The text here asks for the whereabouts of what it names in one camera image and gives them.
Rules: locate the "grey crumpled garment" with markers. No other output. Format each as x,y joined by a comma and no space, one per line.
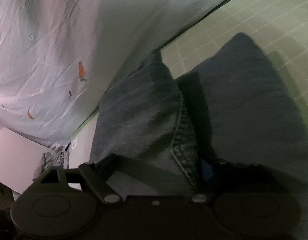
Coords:
53,158

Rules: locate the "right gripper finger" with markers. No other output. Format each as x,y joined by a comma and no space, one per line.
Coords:
117,178

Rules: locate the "blue denim jeans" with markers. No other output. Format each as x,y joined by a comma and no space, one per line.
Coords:
231,127

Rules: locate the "carrot print bed sheet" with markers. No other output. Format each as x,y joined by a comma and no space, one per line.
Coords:
57,57

